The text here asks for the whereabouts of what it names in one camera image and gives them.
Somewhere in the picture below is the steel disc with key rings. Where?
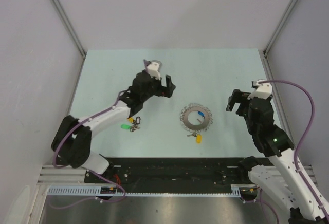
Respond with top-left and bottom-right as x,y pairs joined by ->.
179,103 -> 213,133

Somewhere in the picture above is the blue tag key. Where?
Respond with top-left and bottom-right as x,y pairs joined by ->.
197,111 -> 205,123

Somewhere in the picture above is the yellow tag key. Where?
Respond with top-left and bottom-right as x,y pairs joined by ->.
187,131 -> 202,144
127,117 -> 134,123

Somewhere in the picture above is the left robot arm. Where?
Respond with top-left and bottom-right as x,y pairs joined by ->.
51,70 -> 176,183

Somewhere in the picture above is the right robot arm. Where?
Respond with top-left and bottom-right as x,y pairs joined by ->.
226,89 -> 328,223

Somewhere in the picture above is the black tag key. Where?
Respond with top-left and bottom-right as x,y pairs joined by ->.
131,116 -> 141,128

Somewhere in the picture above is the loose yellow tag key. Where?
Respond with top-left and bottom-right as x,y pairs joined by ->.
127,117 -> 134,123

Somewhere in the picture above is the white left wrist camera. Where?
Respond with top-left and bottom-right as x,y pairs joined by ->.
143,59 -> 162,80

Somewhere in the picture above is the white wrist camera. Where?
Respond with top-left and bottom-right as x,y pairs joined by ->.
143,59 -> 162,80
247,80 -> 272,100

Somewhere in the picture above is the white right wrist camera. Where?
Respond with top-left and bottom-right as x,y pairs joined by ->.
247,80 -> 272,100

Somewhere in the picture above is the aluminium rail right side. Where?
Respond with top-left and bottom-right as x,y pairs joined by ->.
259,50 -> 296,147

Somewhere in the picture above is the white slotted cable duct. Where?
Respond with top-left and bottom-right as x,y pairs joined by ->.
47,184 -> 244,198

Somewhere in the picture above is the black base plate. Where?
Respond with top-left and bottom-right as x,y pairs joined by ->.
84,156 -> 273,193

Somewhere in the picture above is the right aluminium frame post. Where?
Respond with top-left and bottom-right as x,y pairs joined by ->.
263,0 -> 300,56

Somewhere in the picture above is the aluminium frame post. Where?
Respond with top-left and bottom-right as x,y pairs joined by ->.
50,0 -> 86,58
263,0 -> 300,56

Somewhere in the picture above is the left aluminium frame post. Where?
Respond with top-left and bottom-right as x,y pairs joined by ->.
50,0 -> 86,58

